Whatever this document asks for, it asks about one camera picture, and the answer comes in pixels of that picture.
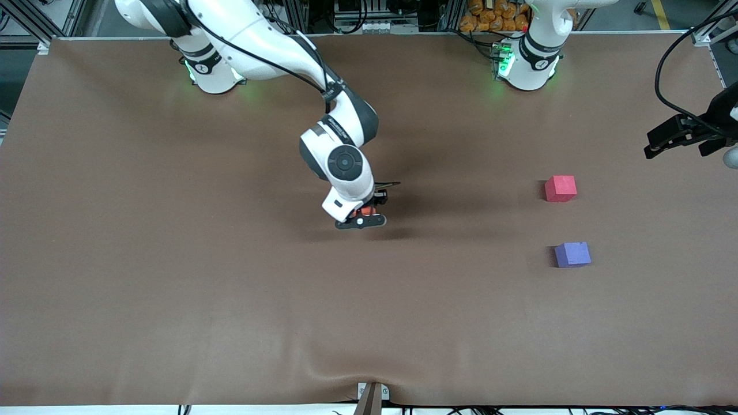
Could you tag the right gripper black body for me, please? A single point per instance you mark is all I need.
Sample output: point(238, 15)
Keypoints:
point(380, 197)

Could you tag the orange foam block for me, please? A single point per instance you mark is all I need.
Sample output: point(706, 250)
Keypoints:
point(364, 213)

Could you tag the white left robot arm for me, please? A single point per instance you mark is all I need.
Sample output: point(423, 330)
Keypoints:
point(533, 69)

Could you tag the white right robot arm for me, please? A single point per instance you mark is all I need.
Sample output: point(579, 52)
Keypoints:
point(259, 40)

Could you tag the large table cover mat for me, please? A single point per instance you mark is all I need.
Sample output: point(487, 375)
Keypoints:
point(369, 317)

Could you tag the red foam block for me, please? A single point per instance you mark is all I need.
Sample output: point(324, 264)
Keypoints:
point(560, 188)

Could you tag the black caster wheel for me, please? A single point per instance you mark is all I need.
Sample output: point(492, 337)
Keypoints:
point(640, 8)

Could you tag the blue-purple foam block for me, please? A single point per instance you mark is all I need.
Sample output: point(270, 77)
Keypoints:
point(572, 254)

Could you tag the white power strip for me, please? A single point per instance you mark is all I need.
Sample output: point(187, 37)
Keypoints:
point(375, 26)

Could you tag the brown support bar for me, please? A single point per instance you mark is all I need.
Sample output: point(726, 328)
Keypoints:
point(369, 403)

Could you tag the pile of orange objects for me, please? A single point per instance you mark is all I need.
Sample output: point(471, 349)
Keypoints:
point(490, 20)

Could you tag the aluminium frame profile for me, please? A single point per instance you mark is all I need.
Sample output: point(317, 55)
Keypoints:
point(450, 14)
point(31, 23)
point(712, 26)
point(297, 17)

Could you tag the metal table clamp bracket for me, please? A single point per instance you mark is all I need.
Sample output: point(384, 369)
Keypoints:
point(385, 393)

